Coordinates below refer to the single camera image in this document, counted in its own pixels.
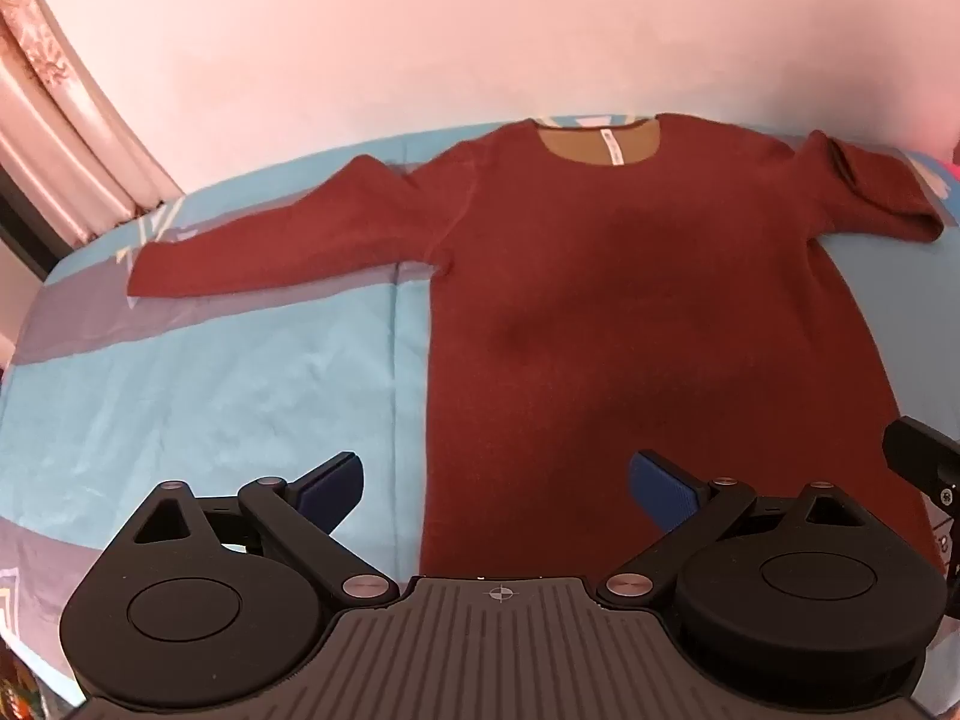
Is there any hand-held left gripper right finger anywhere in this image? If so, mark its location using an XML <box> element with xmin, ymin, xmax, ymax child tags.
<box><xmin>604</xmin><ymin>450</ymin><xmax>871</xmax><ymax>610</ymax></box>

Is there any dark red knit sweater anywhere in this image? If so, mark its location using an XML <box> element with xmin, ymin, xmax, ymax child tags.
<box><xmin>126</xmin><ymin>112</ymin><xmax>947</xmax><ymax>578</ymax></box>

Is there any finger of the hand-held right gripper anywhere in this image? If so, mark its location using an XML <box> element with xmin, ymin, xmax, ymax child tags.
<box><xmin>882</xmin><ymin>415</ymin><xmax>960</xmax><ymax>520</ymax></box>

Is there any pink patterned curtain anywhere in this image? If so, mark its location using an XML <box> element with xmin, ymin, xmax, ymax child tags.
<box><xmin>0</xmin><ymin>0</ymin><xmax>185</xmax><ymax>250</ymax></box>

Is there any blue and grey bedsheet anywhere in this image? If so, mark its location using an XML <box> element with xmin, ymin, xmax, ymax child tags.
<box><xmin>0</xmin><ymin>114</ymin><xmax>960</xmax><ymax>720</ymax></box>

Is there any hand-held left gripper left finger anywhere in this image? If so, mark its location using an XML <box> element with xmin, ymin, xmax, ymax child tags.
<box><xmin>131</xmin><ymin>452</ymin><xmax>402</xmax><ymax>608</ymax></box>

